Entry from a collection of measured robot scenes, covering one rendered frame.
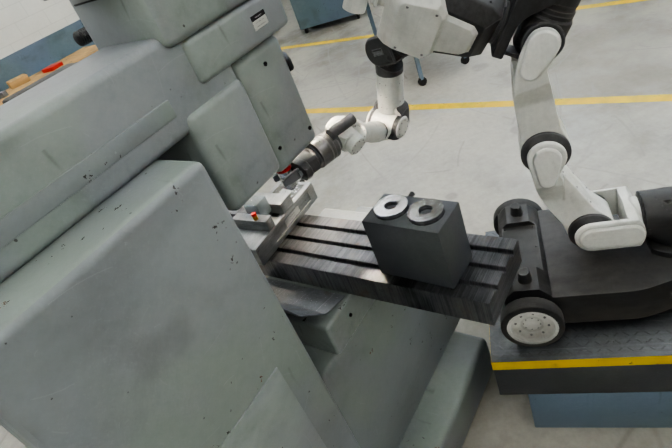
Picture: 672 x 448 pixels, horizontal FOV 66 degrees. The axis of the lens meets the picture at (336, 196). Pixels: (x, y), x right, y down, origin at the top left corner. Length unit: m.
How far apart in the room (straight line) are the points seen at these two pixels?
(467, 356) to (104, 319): 1.56
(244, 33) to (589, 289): 1.31
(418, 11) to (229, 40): 0.49
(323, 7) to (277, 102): 6.25
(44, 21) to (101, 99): 7.39
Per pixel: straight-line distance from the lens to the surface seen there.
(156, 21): 1.12
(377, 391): 1.82
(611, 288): 1.88
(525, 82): 1.55
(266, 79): 1.33
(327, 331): 1.50
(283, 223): 1.72
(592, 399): 2.10
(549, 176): 1.69
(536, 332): 1.91
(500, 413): 2.29
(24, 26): 8.31
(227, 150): 1.21
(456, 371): 2.18
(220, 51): 1.21
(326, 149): 1.54
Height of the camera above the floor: 1.94
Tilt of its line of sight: 32 degrees down
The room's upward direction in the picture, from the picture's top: 22 degrees counter-clockwise
